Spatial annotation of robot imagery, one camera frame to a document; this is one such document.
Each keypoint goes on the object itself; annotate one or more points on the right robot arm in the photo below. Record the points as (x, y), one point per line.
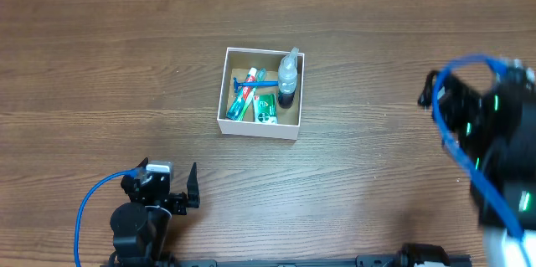
(512, 173)

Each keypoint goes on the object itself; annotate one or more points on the clear bottle dark liquid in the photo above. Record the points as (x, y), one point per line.
(287, 79)

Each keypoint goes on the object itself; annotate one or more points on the blue disposable razor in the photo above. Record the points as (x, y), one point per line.
(255, 84)

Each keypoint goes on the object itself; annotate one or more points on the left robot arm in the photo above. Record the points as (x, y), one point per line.
(140, 226)

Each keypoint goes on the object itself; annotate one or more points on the red green toothpaste tube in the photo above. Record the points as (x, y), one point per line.
(243, 93)

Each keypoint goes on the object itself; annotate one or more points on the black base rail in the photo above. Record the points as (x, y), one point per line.
(368, 260)

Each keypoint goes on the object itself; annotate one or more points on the open cardboard box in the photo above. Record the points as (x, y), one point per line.
(238, 62)

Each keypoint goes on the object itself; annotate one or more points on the green white toothbrush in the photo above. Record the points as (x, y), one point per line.
(259, 78)

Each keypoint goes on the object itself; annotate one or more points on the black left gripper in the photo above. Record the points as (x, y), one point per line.
(180, 199)

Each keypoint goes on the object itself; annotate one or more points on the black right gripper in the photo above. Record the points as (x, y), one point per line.
(456, 94)

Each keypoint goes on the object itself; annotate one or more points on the green soap packet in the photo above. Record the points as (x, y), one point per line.
(265, 109)

